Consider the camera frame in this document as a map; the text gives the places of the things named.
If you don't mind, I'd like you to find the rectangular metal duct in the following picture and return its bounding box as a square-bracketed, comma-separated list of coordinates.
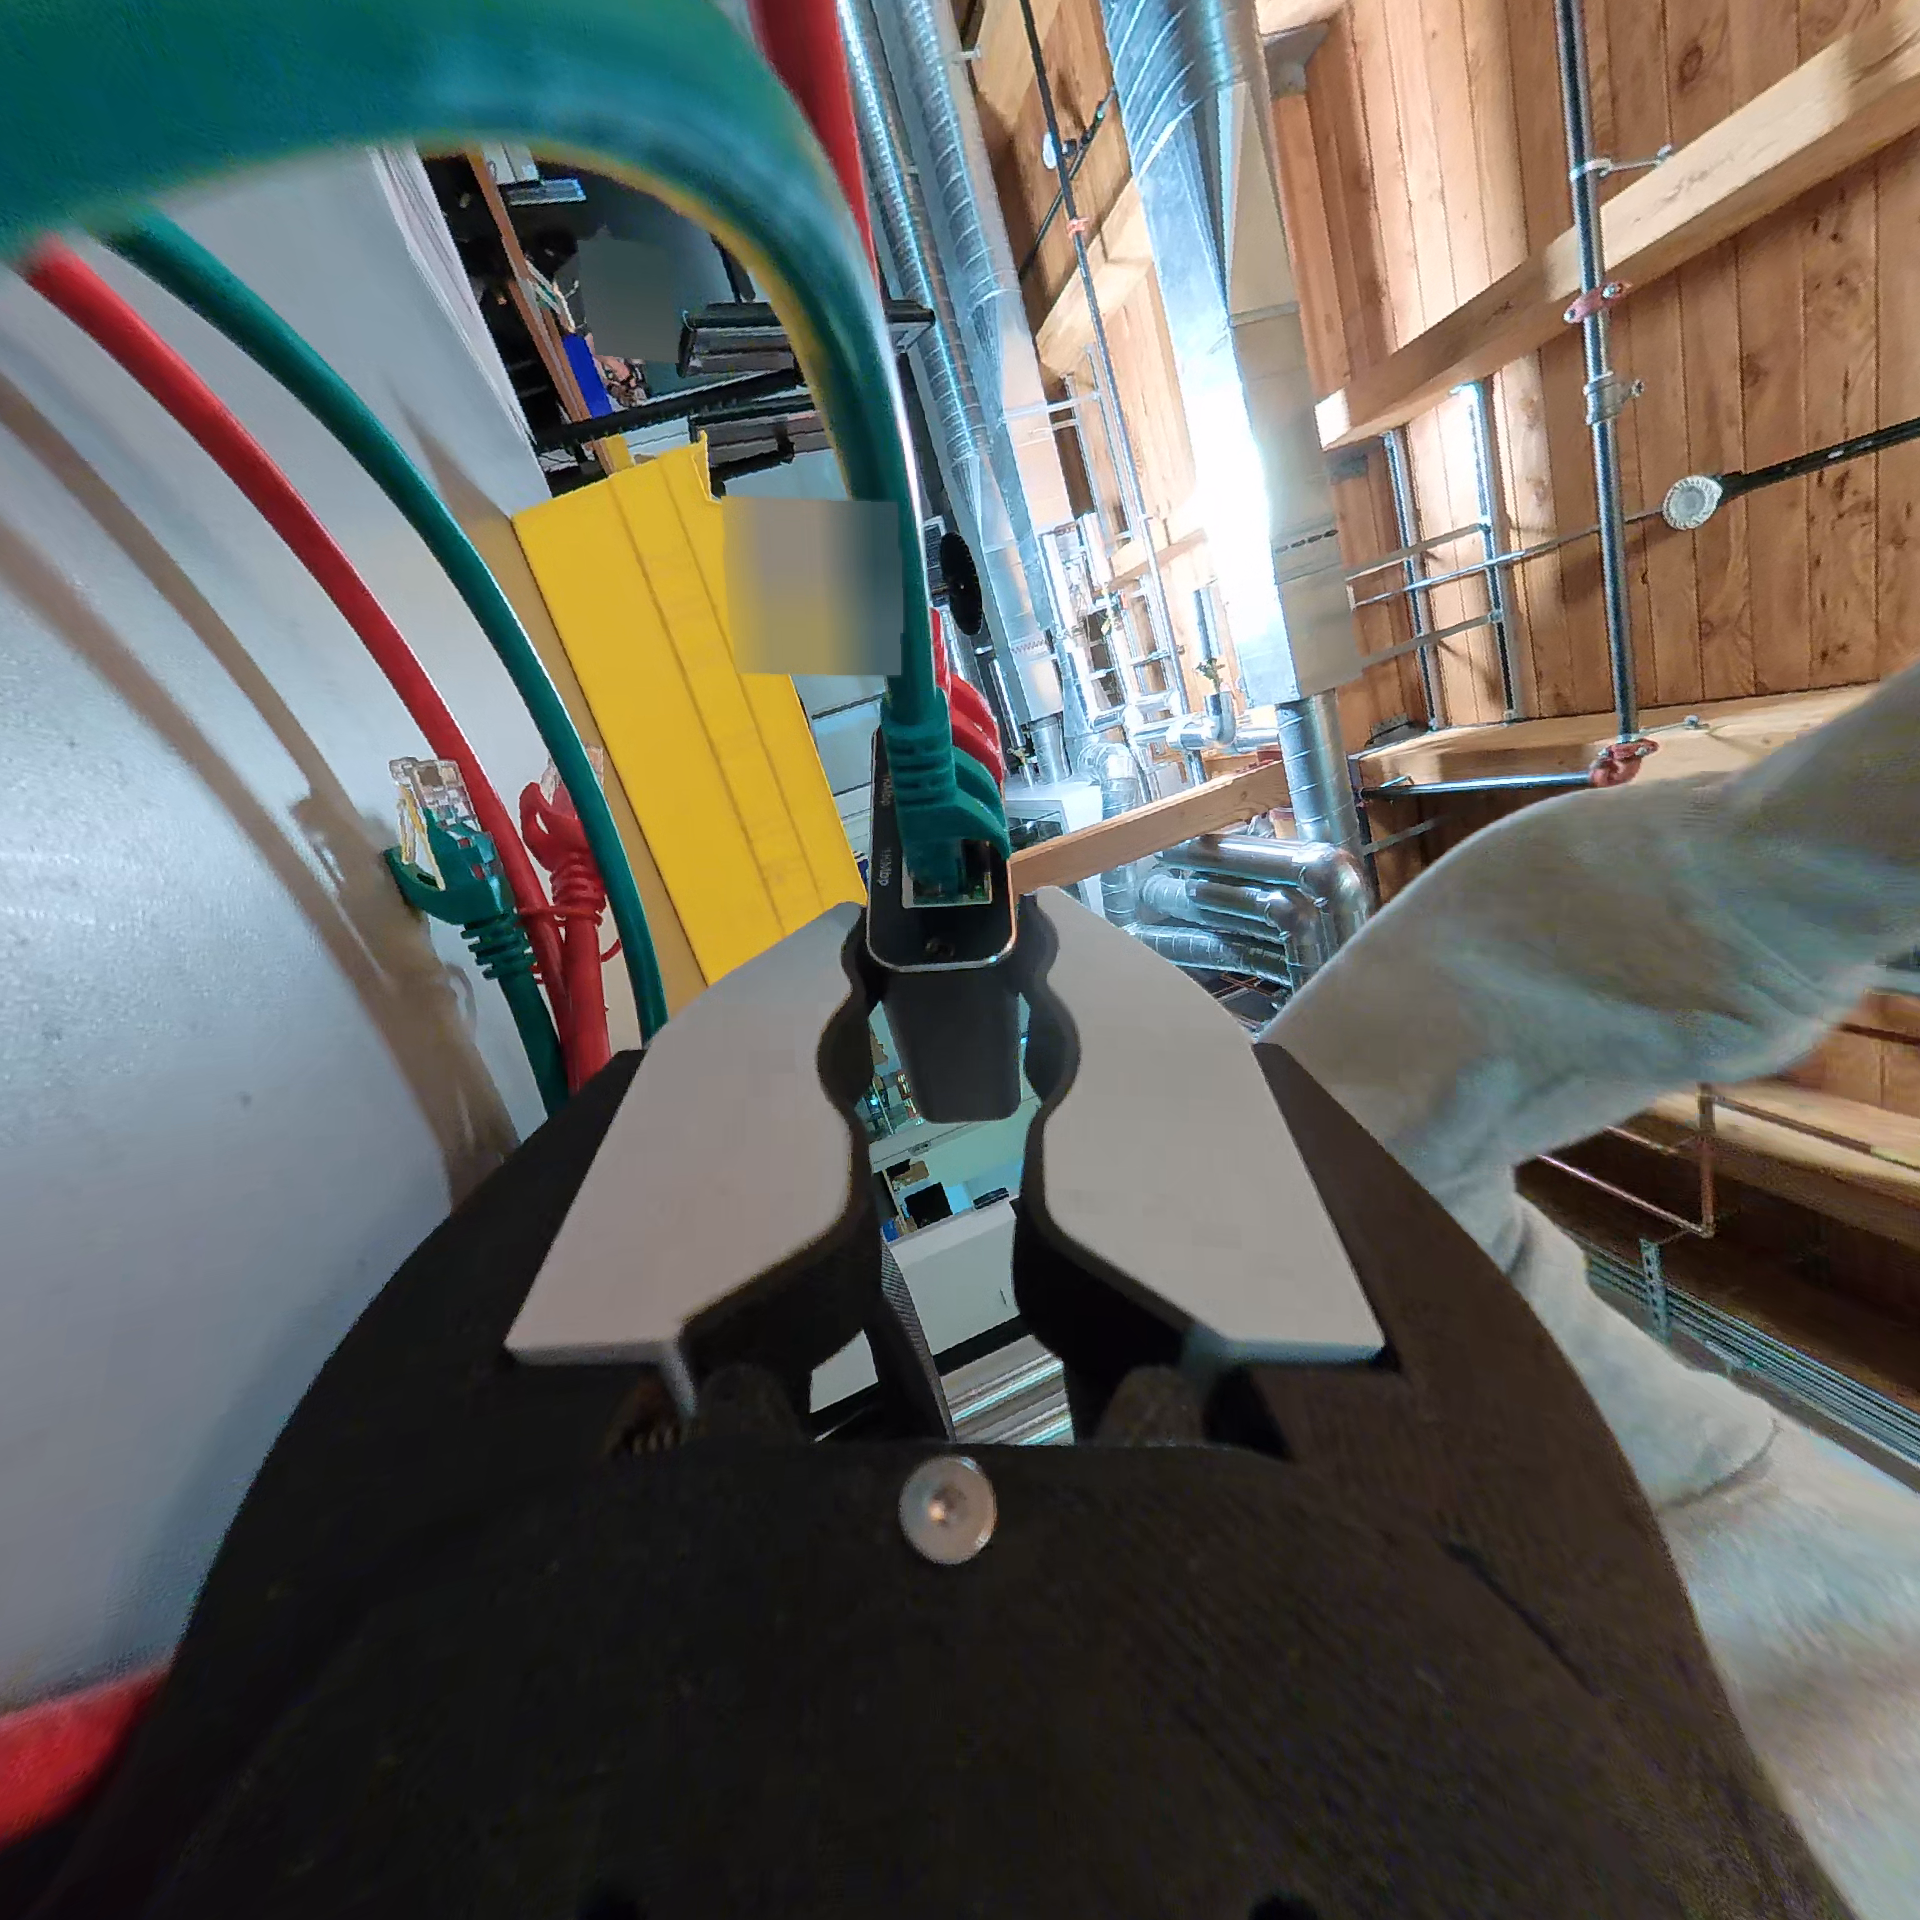
[1100, 0, 1369, 849]

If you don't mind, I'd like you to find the cluster of silver pipes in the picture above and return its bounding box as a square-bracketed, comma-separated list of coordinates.
[840, 0, 1373, 993]

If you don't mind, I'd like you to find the person's right forearm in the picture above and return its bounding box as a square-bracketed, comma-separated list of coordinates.
[1258, 660, 1920, 1521]

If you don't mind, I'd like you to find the wooden ceiling beam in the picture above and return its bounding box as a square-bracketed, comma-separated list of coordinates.
[1315, 11, 1920, 453]

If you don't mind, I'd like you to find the thick wooden beam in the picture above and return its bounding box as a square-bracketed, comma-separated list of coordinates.
[1357, 681, 1883, 793]

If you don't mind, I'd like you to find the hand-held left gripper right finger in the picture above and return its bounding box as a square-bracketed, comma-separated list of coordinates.
[1013, 888, 1388, 1369]

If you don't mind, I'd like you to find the green network cable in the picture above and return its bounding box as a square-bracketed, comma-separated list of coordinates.
[0, 0, 1011, 1120]

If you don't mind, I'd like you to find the red network cable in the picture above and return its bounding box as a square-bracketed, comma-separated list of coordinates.
[0, 0, 1011, 1850]

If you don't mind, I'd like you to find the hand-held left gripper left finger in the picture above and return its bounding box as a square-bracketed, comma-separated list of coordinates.
[504, 900, 885, 1375]

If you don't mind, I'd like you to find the metal storage rack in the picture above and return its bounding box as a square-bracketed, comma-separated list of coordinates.
[424, 141, 940, 471]

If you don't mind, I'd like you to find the wooden railing beam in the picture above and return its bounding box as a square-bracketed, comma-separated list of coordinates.
[1009, 757, 1297, 896]

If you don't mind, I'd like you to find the metal conduit rod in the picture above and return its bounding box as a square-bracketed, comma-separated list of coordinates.
[1553, 0, 1643, 753]

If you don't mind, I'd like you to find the black network splitter box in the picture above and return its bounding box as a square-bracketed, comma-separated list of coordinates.
[864, 731, 1034, 1128]

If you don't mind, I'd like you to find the yellow plastic bin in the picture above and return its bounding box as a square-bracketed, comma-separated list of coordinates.
[512, 432, 875, 987]

